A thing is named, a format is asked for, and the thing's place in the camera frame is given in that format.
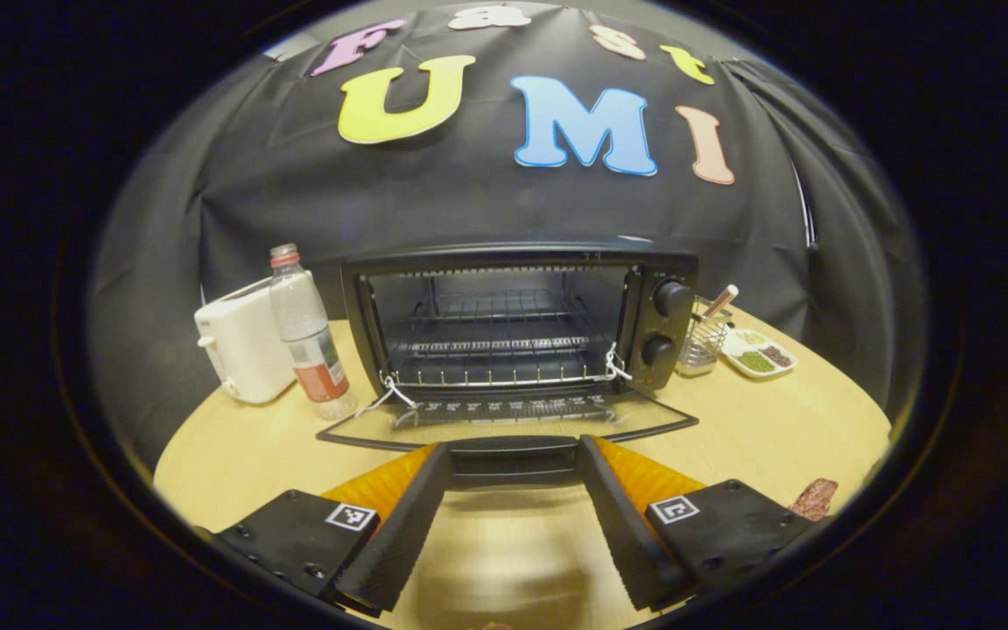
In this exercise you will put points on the black electric oven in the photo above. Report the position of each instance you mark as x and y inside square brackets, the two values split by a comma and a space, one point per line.
[661, 350]

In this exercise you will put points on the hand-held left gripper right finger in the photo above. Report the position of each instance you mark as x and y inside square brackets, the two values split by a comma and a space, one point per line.
[626, 534]

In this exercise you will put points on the white divided dish of beans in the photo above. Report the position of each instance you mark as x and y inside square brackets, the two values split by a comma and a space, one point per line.
[758, 359]

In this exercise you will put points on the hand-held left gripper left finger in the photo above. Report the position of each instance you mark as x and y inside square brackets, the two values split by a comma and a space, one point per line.
[399, 542]

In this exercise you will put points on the clear bottle with red label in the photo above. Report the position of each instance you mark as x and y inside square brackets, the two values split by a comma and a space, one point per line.
[311, 350]

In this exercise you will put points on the white toaster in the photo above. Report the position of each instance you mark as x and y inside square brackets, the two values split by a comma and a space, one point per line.
[246, 350]

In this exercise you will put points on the black backdrop cloth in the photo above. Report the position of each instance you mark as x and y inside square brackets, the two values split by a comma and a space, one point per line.
[294, 192]

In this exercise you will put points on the red raw steak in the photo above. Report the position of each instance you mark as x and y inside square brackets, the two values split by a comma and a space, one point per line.
[815, 499]

